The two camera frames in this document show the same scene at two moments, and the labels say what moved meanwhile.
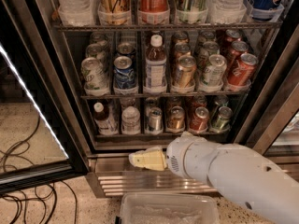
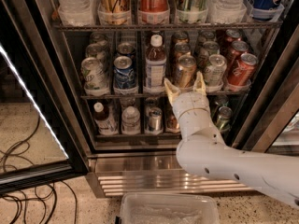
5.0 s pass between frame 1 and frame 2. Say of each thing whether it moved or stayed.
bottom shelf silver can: stayed
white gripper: moved
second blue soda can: stayed
